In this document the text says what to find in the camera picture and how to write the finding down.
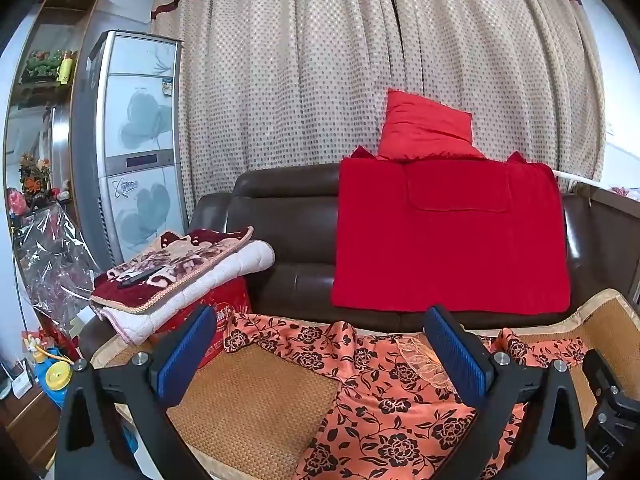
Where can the white rod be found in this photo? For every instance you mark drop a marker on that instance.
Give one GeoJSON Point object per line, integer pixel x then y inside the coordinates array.
{"type": "Point", "coordinates": [575, 176]}

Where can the maroon floral blanket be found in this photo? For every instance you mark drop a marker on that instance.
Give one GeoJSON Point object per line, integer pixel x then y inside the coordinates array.
{"type": "Point", "coordinates": [190, 255]}

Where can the green ornament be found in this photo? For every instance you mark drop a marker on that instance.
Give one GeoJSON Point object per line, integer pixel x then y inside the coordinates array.
{"type": "Point", "coordinates": [42, 65]}

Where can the yellow bottle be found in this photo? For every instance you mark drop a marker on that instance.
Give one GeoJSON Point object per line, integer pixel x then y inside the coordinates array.
{"type": "Point", "coordinates": [66, 67]}

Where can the white quilted pad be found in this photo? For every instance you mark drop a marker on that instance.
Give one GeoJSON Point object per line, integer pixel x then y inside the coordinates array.
{"type": "Point", "coordinates": [225, 270]}

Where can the yellow and blue toy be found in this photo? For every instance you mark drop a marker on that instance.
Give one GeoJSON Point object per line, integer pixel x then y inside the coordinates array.
{"type": "Point", "coordinates": [52, 377]}

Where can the red blanket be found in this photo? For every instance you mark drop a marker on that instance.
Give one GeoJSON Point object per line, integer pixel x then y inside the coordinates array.
{"type": "Point", "coordinates": [450, 250]}

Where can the artificial flower bouquet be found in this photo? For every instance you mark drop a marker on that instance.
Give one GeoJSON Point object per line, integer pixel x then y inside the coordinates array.
{"type": "Point", "coordinates": [35, 177]}

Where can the orange floral garment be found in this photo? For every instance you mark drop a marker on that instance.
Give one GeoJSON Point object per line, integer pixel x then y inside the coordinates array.
{"type": "Point", "coordinates": [380, 410]}

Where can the woven bamboo sofa mat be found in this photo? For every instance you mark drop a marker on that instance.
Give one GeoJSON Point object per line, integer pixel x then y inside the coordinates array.
{"type": "Point", "coordinates": [250, 410]}

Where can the red pillow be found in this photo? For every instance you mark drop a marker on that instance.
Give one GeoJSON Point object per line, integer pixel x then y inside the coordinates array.
{"type": "Point", "coordinates": [420, 130]}

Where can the beige dotted curtain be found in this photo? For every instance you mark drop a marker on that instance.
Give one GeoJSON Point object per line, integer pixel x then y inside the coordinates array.
{"type": "Point", "coordinates": [300, 85]}

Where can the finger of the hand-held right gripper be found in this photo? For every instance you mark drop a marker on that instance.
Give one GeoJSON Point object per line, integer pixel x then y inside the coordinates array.
{"type": "Point", "coordinates": [602, 375]}

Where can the wooden display cabinet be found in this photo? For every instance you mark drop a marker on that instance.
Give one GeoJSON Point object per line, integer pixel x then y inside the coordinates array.
{"type": "Point", "coordinates": [60, 10]}

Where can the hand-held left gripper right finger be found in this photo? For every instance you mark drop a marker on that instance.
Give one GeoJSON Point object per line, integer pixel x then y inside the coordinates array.
{"type": "Point", "coordinates": [457, 355]}

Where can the clear plastic sheet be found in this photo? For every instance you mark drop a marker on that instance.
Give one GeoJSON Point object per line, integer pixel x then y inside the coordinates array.
{"type": "Point", "coordinates": [50, 260]}

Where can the black remote control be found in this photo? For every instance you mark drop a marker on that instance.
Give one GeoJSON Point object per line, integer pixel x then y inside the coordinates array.
{"type": "Point", "coordinates": [140, 277]}

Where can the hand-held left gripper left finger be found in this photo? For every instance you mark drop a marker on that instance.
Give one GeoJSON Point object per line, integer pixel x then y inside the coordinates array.
{"type": "Point", "coordinates": [185, 355]}

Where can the standing air conditioner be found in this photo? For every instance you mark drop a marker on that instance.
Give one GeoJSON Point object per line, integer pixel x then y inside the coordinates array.
{"type": "Point", "coordinates": [140, 125]}

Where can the red printed cushion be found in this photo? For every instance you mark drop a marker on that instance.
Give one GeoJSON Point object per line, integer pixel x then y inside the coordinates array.
{"type": "Point", "coordinates": [232, 305]}

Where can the brown leather sofa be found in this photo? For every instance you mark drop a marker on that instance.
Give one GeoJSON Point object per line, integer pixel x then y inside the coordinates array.
{"type": "Point", "coordinates": [290, 240]}

